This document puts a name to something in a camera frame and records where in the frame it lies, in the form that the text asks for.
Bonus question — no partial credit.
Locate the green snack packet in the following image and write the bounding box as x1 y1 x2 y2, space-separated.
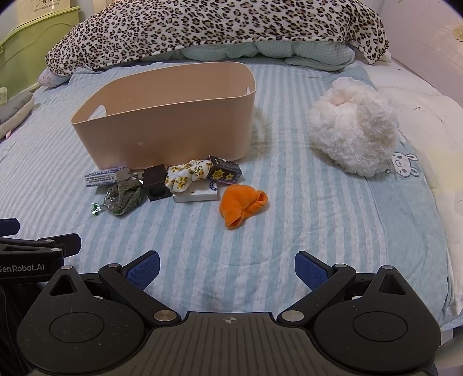
91 180 144 217

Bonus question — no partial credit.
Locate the green headboard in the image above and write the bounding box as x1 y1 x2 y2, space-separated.
0 5 82 96

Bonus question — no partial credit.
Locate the yellow floral scrunchie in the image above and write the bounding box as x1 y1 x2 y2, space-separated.
165 159 213 193

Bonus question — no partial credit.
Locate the leopard print blanket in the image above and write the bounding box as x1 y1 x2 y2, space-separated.
45 0 389 78

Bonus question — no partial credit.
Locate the dark star-print small box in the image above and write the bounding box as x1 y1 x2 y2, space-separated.
207 155 242 186

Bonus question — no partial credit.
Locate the pale pink padded headboard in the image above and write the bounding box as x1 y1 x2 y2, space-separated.
378 0 463 105

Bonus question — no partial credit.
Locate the small black box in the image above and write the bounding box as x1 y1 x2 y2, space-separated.
144 164 172 202

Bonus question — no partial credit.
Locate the orange cloth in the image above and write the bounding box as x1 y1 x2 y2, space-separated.
219 184 269 229

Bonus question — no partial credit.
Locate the beige plastic storage bin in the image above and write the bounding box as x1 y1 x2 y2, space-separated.
70 61 257 170

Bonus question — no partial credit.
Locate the wall poster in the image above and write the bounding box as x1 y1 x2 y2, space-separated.
31 0 71 15

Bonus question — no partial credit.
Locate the white box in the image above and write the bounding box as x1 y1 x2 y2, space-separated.
172 181 221 203

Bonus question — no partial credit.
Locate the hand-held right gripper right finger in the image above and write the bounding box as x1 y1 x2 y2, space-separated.
277 251 409 322

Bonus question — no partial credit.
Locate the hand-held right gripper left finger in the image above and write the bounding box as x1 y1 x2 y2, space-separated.
48 250 182 323

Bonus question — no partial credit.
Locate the blue striped bed sheet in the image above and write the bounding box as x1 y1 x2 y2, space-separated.
0 60 456 329

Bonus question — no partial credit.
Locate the blue and white tube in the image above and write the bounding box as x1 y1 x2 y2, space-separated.
84 166 131 187

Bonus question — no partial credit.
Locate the grey and cream cushion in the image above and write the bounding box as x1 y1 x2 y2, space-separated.
0 90 35 140

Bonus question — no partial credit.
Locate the pale green checked quilt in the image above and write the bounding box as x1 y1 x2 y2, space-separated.
172 39 357 71

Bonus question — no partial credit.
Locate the white fluffy plush toy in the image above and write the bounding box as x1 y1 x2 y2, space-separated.
307 77 399 178

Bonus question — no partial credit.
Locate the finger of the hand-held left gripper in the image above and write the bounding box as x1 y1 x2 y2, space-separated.
0 233 82 258
0 218 20 237

